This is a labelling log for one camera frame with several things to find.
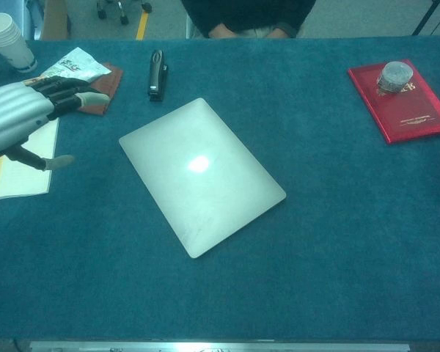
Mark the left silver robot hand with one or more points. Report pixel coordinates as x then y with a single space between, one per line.
14 113

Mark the silver laptop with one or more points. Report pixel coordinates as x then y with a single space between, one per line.
205 198

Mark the white yellow Lexicon notebook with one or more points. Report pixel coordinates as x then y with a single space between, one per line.
25 181

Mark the stack of paper cups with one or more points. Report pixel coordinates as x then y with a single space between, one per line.
11 44

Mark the white nut snack bag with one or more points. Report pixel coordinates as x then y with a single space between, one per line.
77 66

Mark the brown cardboard box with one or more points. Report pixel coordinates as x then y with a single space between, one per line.
55 22

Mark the brown folded cloth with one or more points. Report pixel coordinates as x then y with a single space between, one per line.
111 82

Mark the office chair wheel base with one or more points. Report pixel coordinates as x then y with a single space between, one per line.
124 18

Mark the black stapler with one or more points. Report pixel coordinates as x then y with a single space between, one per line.
157 73

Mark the person in dark clothes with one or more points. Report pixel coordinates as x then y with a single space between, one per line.
242 14

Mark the blue table cloth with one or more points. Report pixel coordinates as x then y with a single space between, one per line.
315 256

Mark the red hardcover certificate folder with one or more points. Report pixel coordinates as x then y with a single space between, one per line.
410 117

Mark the black tripod leg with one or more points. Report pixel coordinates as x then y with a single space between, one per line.
427 16

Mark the aluminium profile rail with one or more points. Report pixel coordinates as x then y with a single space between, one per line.
220 347

